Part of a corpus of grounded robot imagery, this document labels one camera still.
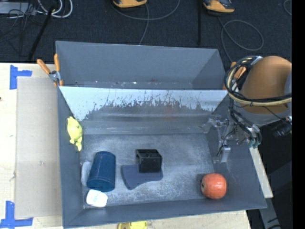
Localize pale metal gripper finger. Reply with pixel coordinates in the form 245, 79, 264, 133
202, 117, 230, 134
213, 145, 231, 164

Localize black cylinder on white bracket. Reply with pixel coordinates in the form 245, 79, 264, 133
271, 116, 293, 139

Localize grey-blue flat cloth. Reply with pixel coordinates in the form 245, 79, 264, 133
120, 164, 164, 191

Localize black open box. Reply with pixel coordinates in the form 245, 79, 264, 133
135, 149, 163, 173

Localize white packet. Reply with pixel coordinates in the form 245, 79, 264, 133
86, 189, 109, 208

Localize grey metal bin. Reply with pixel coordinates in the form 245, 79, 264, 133
55, 41, 268, 229

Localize pale cardboard board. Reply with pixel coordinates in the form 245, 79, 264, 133
14, 76, 63, 220

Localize blue ribbed cup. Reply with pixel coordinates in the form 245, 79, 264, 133
86, 151, 117, 192

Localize yellow toy animal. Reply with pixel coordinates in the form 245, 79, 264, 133
67, 116, 83, 152

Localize orange-red toy apple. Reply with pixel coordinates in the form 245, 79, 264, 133
200, 173, 227, 200

